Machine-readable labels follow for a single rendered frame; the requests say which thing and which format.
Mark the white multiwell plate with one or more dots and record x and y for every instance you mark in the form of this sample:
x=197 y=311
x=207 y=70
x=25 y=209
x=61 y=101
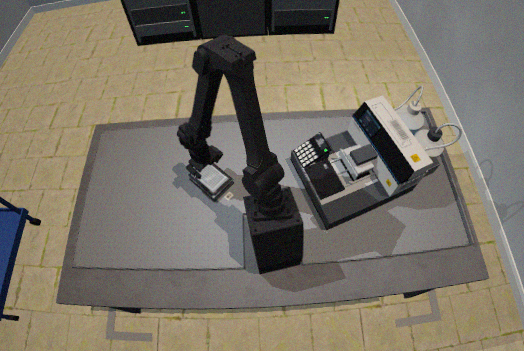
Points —
x=216 y=180

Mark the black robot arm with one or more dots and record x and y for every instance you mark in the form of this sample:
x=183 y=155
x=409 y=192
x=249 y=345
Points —
x=263 y=172

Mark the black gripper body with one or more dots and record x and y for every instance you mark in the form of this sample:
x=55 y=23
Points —
x=209 y=158

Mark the clear bottle with grey cap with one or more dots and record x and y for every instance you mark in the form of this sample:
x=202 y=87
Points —
x=414 y=123

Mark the clear plastic bottle with black cap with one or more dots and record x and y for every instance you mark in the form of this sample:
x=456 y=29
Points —
x=429 y=138

